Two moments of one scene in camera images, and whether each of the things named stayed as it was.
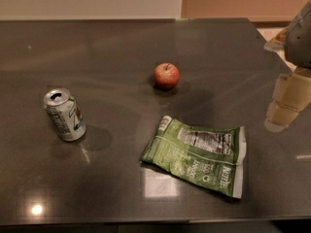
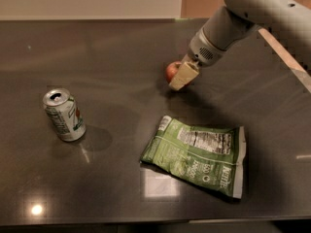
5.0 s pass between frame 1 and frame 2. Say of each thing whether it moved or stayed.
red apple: moved
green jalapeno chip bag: stayed
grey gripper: moved
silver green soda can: stayed
